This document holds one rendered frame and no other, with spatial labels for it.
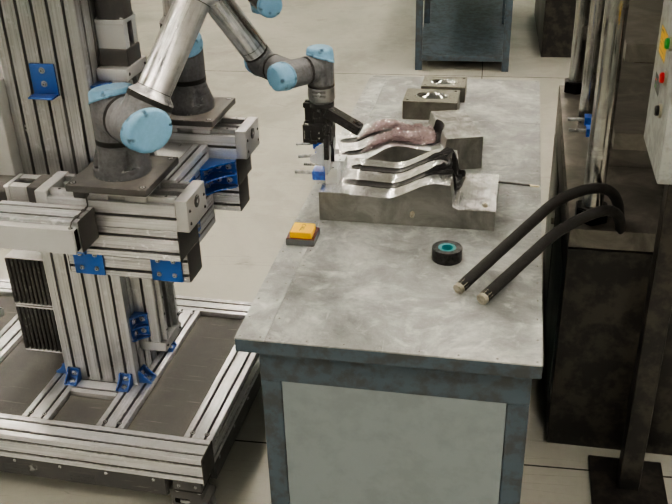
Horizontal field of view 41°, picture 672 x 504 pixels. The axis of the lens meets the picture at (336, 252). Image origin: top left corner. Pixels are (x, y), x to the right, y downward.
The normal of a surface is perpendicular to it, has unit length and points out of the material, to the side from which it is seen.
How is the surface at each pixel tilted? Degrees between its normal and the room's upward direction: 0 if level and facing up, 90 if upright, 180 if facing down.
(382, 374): 90
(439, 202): 90
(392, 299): 0
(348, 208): 90
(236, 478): 0
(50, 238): 90
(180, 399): 0
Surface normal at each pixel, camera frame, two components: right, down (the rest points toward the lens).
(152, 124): 0.55, 0.48
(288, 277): -0.03, -0.88
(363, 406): -0.19, 0.47
